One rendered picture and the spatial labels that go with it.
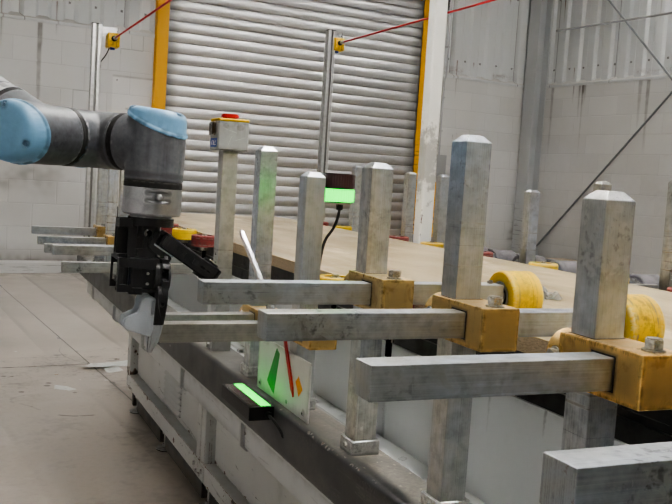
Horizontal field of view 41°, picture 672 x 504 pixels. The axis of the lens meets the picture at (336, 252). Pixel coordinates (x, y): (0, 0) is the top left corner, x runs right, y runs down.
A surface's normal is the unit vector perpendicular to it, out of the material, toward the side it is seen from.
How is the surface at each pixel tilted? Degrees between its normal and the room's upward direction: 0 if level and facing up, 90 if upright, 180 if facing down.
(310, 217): 90
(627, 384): 90
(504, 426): 90
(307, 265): 90
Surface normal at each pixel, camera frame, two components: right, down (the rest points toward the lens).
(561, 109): -0.87, -0.01
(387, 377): 0.40, 0.10
